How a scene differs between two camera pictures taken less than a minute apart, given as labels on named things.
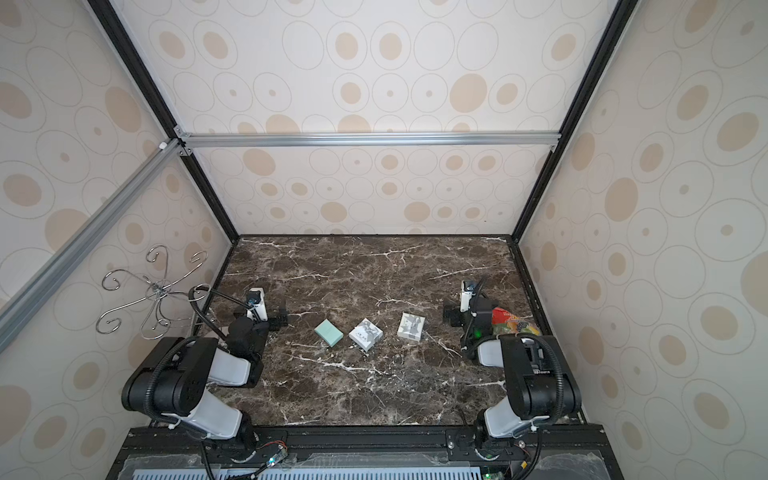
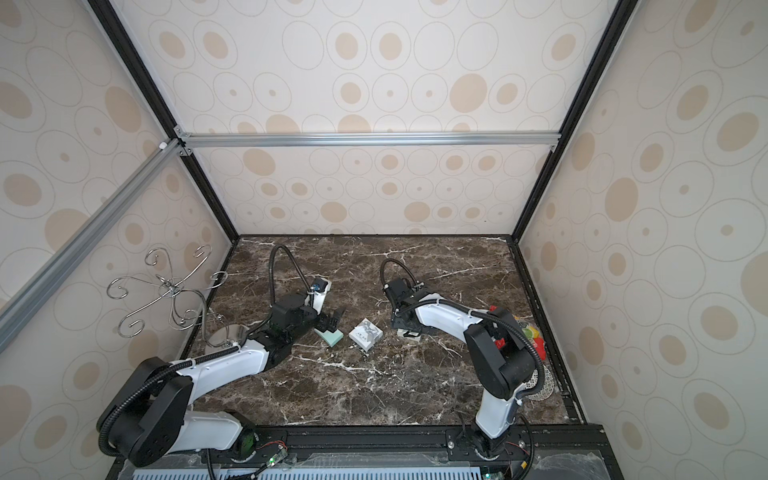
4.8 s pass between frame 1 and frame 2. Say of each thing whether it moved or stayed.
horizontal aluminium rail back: stayed
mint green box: stayed
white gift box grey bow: stayed
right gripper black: moved
